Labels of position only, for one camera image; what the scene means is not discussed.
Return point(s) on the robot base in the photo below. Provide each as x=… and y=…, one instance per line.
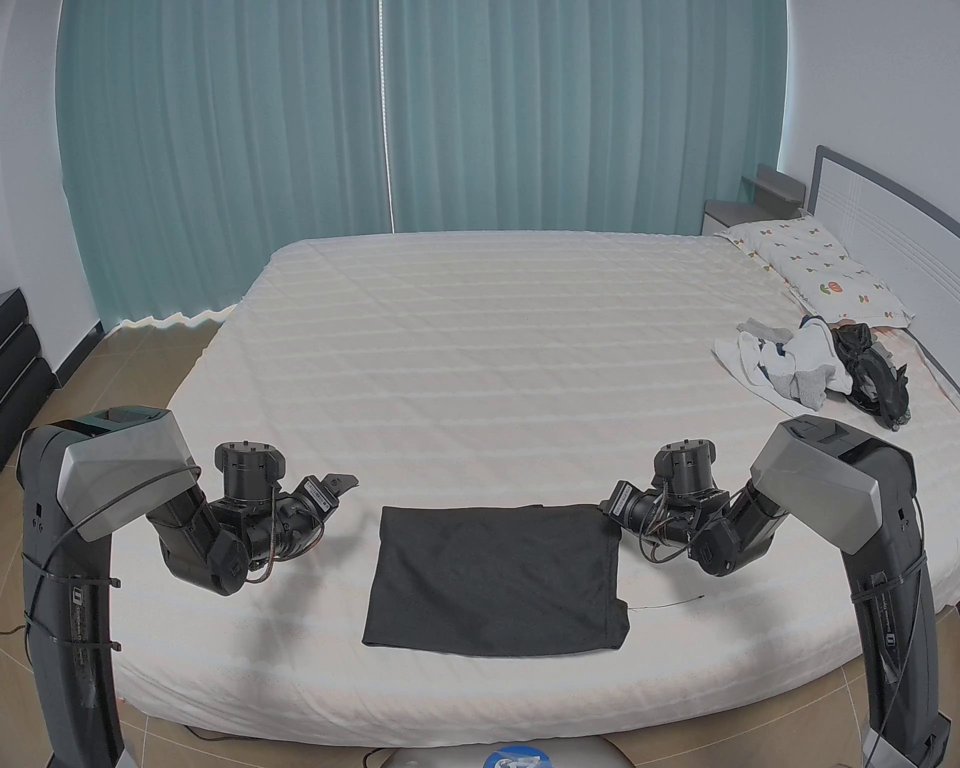
x=510, y=756

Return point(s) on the grey bedside table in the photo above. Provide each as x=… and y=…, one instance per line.
x=731, y=214

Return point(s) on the pile of clothes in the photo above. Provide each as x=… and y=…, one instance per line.
x=810, y=360

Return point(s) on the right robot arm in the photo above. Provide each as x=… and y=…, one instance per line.
x=840, y=480

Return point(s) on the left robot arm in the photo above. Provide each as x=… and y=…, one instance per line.
x=112, y=472

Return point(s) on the dark grey chest of drawers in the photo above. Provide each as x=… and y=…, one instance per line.
x=22, y=360

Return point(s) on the blue-green curtain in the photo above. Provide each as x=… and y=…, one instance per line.
x=225, y=150
x=585, y=112

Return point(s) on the bed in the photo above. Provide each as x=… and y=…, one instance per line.
x=487, y=337

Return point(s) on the black T-shirt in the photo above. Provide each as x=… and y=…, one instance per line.
x=495, y=577

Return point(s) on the white printed pillow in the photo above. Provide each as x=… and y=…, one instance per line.
x=825, y=270

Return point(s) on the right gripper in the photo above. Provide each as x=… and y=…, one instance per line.
x=622, y=502

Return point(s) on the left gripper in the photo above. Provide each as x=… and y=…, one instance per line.
x=319, y=496

